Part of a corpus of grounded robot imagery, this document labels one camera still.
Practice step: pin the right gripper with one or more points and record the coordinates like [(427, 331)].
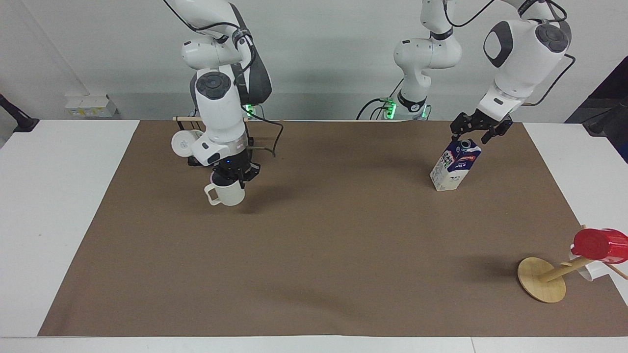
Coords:
[(235, 161)]

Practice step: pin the white round dish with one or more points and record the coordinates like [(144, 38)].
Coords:
[(184, 143)]

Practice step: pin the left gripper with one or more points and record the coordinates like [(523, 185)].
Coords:
[(486, 120)]

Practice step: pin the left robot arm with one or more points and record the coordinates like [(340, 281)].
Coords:
[(520, 59)]

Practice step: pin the white wall socket box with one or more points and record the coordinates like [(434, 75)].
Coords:
[(91, 105)]

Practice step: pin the black stand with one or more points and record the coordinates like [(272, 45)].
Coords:
[(608, 122), (17, 117)]

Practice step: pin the white and blue milk carton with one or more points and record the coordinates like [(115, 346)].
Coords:
[(455, 166)]

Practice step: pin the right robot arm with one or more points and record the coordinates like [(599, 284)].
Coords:
[(220, 105)]

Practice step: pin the wooden mug tree stand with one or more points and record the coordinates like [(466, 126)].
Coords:
[(542, 279)]

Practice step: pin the red plastic cup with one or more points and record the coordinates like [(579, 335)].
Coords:
[(601, 245)]

